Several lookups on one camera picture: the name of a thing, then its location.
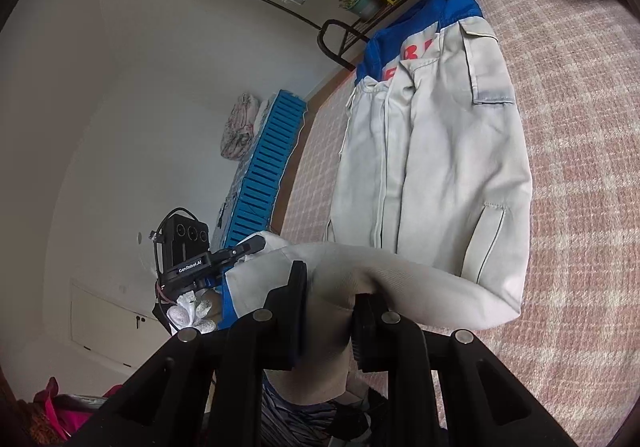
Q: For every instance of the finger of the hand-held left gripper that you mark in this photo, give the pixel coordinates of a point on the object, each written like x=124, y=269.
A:
x=250, y=247

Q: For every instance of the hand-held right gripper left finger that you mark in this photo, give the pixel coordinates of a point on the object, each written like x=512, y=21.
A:
x=296, y=307

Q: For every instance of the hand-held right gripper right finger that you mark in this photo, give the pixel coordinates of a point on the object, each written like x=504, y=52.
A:
x=362, y=337

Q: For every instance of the white and blue jacket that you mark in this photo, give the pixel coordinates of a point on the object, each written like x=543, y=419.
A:
x=440, y=152

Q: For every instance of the black metal clothes rack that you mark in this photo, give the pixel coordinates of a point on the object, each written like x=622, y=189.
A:
x=334, y=21

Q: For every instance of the person's left hand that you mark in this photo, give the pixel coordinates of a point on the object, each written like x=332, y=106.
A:
x=192, y=312

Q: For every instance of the blue slatted plastic crate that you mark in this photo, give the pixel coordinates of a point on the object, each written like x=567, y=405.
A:
x=265, y=162

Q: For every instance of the white cabinet door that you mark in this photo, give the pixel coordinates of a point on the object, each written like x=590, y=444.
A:
x=110, y=322

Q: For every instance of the person's striped pants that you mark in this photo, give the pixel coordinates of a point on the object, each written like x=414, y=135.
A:
x=300, y=422

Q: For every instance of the floral fabric bundle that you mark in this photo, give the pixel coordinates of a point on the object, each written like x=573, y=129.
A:
x=240, y=127

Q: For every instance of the pink bag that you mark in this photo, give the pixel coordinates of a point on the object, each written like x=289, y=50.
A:
x=55, y=407

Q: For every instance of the pink plaid blanket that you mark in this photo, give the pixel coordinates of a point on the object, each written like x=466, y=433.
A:
x=575, y=177

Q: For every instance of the small potted plant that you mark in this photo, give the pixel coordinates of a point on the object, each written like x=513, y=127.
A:
x=362, y=2

